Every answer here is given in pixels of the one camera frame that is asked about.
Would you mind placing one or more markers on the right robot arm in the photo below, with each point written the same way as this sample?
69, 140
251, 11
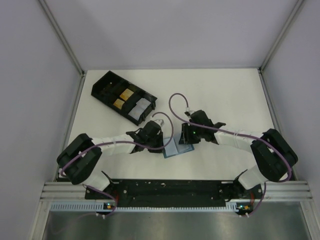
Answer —
273, 156

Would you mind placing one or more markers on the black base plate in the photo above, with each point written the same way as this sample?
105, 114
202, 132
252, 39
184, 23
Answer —
160, 193

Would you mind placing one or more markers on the blue card holder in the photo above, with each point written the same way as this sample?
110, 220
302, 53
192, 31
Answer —
174, 148

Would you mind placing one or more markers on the upper gold card in tray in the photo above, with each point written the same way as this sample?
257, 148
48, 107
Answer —
126, 94

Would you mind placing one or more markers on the left aluminium frame post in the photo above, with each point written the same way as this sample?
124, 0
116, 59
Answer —
61, 36

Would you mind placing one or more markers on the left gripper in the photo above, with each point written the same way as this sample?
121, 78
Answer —
155, 144

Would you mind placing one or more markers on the white credit card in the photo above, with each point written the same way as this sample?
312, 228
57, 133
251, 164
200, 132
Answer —
143, 103

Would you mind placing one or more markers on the white card in tray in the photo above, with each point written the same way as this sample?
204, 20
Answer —
136, 112

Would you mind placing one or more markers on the black organizer tray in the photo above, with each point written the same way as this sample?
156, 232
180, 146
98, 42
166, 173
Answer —
108, 89

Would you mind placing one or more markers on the aluminium front rail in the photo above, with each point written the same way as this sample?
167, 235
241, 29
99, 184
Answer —
290, 191

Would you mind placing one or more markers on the right aluminium frame post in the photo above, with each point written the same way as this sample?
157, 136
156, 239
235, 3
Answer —
294, 13

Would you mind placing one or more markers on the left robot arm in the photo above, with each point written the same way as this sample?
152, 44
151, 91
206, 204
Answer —
83, 160

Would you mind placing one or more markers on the lower gold card in tray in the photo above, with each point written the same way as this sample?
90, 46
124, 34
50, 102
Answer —
119, 103

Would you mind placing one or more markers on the gold card in tray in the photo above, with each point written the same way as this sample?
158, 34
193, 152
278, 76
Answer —
126, 94
119, 103

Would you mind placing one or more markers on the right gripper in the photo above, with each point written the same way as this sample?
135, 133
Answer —
186, 136

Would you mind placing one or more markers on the aluminium frame post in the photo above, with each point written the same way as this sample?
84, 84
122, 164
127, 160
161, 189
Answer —
294, 13
61, 36

